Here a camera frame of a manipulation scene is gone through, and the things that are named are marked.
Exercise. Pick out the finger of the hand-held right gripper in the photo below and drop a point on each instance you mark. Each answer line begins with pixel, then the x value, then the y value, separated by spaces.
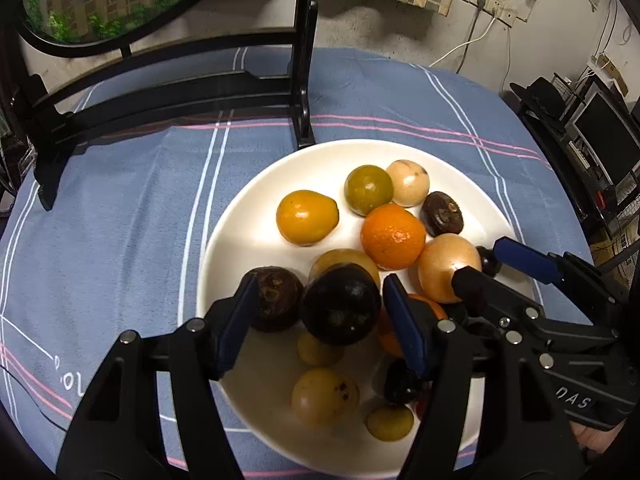
pixel 480 292
pixel 525 260

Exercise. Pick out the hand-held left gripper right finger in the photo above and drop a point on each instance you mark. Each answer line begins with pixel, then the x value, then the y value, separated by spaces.
pixel 405 330

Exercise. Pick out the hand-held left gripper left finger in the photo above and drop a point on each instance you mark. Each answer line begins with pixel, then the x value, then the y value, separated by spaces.
pixel 235 330

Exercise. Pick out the orange mandarin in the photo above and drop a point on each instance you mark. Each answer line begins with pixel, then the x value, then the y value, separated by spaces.
pixel 393 236
pixel 430 305

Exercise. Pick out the red cherry tomato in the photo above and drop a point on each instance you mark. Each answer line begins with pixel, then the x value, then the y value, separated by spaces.
pixel 422 407

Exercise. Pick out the small yellow fruit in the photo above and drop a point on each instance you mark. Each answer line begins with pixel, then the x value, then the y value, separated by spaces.
pixel 317 350

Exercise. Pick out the white oval plate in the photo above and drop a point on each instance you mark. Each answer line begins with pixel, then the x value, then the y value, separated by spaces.
pixel 240 240

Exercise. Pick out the small olive fruit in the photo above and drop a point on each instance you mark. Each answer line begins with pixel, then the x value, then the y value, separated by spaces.
pixel 390 422

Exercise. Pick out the spotted tan round fruit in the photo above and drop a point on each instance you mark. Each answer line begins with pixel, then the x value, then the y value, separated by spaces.
pixel 325 396

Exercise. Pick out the yellow-orange citrus fruit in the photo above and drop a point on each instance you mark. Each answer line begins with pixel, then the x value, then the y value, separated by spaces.
pixel 307 217

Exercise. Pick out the yellow-green citrus fruit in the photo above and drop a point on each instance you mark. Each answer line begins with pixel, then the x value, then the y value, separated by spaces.
pixel 369 190

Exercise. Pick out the person's right hand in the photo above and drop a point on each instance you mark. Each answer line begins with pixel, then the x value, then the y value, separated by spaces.
pixel 592 440

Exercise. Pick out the computer monitor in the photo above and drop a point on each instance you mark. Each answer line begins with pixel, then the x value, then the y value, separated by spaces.
pixel 605 135

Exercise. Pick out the blue striped tablecloth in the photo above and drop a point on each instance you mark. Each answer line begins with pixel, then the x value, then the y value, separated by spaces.
pixel 125 210

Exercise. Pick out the black hat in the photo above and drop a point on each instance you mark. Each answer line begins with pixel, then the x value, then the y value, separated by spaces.
pixel 540 95

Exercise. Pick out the wall socket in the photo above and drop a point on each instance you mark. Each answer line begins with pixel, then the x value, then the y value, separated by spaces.
pixel 492 7

